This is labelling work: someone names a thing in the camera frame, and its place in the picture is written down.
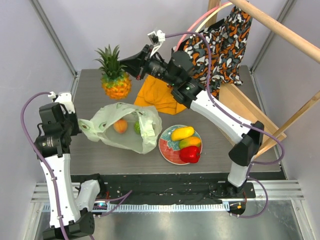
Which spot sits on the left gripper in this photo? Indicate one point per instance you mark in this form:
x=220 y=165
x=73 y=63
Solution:
x=76 y=129

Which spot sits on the white cable duct strip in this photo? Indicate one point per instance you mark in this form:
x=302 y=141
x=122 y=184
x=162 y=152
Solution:
x=131 y=208

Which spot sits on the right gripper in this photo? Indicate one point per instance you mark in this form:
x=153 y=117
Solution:
x=141 y=63

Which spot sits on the patterned camouflage cloth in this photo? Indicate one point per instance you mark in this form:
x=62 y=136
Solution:
x=227 y=40

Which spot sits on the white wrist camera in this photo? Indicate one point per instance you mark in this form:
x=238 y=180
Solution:
x=65 y=99
x=157 y=38

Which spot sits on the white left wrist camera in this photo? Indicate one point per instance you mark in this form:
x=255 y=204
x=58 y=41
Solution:
x=65 y=99

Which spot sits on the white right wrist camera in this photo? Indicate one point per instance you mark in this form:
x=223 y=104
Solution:
x=157 y=38

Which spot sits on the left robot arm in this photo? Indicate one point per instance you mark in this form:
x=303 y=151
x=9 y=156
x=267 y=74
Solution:
x=71 y=216

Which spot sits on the orange cloth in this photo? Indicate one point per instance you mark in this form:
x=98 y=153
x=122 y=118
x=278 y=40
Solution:
x=155 y=92

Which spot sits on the red fake apple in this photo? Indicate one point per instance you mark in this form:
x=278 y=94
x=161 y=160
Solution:
x=190 y=154

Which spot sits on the fake peach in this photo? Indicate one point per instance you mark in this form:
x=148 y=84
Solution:
x=120 y=126

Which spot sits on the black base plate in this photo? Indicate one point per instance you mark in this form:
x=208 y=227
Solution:
x=174 y=189

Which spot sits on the pink and cream hanger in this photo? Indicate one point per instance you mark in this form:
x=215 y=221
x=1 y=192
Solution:
x=214 y=7

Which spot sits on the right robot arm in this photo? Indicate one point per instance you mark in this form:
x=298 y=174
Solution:
x=190 y=93

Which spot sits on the yellow fake mango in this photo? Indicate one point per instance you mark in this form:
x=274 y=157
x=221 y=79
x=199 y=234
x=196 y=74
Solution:
x=182 y=133

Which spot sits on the wooden rack frame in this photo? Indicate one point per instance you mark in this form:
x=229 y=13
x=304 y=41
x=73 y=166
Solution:
x=234 y=99

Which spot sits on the red floral plate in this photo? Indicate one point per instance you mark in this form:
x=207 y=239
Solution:
x=170 y=149

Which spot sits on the green avocado plastic bag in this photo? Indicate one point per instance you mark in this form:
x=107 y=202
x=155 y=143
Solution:
x=100 y=127

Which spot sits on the green orange fake mango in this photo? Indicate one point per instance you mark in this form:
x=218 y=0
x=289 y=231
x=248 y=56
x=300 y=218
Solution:
x=190 y=141

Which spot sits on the green fake lime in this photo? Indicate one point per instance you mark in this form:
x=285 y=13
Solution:
x=137 y=127

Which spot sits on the fake pineapple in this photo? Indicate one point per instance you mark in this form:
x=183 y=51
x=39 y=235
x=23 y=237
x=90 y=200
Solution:
x=115 y=81

